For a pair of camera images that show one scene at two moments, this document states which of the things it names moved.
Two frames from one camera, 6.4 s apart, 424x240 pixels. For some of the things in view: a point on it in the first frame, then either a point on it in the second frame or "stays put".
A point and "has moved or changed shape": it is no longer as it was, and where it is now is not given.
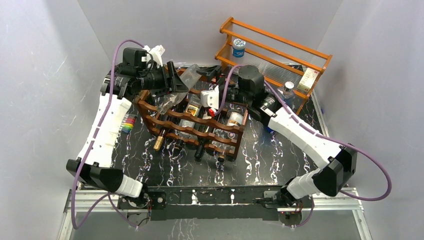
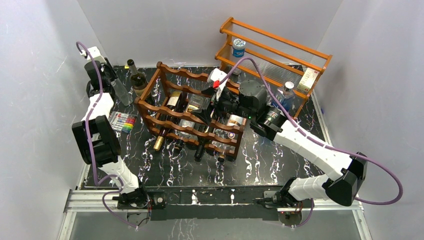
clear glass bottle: [165, 101] has moved or changed shape
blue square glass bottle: [288, 94] stays put
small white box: [308, 76] stays put
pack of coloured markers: [128, 123] stays put
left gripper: [173, 84] → [107, 66]
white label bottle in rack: [234, 117] stays put
